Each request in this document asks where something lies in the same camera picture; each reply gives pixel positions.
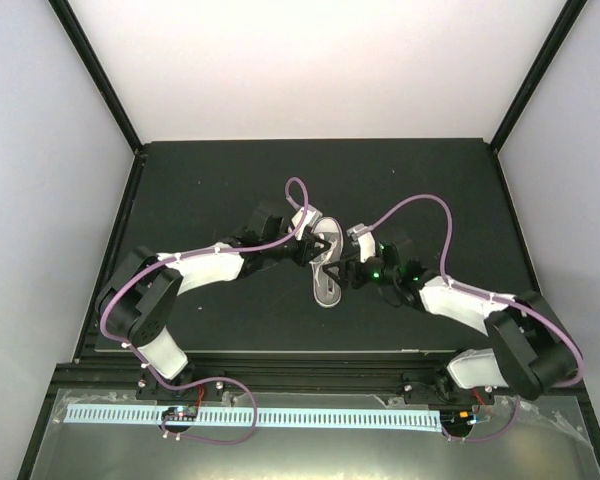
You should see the grey canvas sneaker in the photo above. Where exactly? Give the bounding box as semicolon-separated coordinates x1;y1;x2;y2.
310;217;344;308

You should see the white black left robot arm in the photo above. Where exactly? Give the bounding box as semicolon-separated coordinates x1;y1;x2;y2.
96;204;343;399

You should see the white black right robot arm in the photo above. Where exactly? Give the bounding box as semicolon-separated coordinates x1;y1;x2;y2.
321;242;581;403

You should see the right controller circuit board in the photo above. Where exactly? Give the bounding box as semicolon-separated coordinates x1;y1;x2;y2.
449;409;492;427

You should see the controller circuit board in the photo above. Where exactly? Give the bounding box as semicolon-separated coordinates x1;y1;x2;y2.
449;409;492;427
161;406;198;422

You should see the left controller circuit board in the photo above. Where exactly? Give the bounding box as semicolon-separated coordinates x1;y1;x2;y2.
161;406;198;422

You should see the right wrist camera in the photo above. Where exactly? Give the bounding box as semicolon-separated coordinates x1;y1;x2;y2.
346;224;376;263

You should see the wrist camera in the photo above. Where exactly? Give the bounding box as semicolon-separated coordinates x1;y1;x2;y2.
291;205;323;240
346;224;376;263

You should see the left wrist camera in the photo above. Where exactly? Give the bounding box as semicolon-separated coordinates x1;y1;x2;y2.
291;205;323;240

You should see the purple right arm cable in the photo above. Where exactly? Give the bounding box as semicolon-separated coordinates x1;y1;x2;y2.
369;193;585;444

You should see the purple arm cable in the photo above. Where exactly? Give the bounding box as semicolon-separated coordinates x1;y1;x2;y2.
369;193;585;444
100;176;313;445

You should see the light blue slotted cable duct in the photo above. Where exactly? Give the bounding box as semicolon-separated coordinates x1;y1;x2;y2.
63;404;442;433

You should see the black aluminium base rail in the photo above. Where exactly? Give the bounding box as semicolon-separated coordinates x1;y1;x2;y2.
54;349;586;406

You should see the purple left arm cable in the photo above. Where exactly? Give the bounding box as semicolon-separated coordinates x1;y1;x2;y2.
100;176;313;445

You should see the black right frame post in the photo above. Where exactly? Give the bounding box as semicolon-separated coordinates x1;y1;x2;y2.
488;0;590;151

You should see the black frame post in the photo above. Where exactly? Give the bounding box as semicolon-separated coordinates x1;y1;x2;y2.
47;0;144;151
488;0;590;151

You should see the black left frame post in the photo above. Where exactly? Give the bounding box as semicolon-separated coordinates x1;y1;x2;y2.
47;0;144;151

